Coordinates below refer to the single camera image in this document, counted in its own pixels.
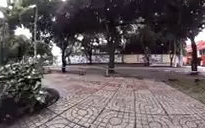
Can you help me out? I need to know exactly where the patterned tile pavement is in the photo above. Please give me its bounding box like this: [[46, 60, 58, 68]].
[[3, 64, 205, 128]]

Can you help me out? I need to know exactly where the row of trees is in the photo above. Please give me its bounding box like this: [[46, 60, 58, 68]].
[[0, 0, 205, 74]]

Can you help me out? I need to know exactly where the pale painted wall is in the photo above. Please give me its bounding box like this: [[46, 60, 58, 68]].
[[67, 53, 178, 65]]

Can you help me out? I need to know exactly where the pale pole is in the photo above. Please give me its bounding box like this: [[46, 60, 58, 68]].
[[29, 4, 39, 58]]

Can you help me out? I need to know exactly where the grass strip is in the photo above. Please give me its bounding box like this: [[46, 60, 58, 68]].
[[166, 77, 205, 108]]

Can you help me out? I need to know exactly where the leafy green bush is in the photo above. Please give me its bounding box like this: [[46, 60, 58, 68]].
[[0, 55, 48, 114]]

